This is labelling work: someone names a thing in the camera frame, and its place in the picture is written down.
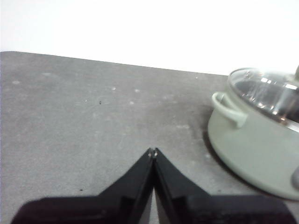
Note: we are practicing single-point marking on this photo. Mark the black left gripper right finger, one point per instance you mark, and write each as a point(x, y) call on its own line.
point(201, 210)

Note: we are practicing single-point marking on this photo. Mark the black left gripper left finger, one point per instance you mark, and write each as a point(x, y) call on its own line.
point(112, 207)

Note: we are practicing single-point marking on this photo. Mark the glass lid with knob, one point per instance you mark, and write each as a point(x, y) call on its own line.
point(264, 91)

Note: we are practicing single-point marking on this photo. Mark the pale green electric pot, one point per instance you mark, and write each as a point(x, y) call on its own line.
point(252, 149)

